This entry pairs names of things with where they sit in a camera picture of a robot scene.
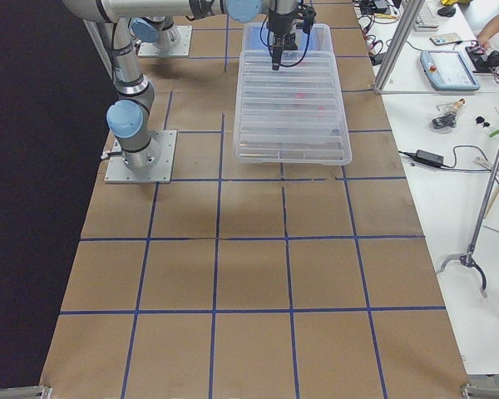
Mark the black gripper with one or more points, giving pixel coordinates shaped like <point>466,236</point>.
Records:
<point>279,26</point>

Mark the person hand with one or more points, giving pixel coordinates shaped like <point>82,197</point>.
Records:
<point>483,42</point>

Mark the reacher grabber tool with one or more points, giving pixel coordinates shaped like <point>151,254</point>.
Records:
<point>466,258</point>

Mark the teach pendant tablet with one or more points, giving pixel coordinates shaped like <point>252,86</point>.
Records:
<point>448,71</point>

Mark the black power adapter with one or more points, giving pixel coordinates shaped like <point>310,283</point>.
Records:
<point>429,159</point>

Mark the clear plastic box lid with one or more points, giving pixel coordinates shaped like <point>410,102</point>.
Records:
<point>271,125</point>

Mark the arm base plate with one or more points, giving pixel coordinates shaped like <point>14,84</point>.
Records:
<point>182,49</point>
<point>154,164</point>

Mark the aluminium frame post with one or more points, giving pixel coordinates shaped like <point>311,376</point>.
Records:
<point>396,45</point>

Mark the clear plastic storage box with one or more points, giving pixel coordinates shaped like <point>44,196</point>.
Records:
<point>324,30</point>

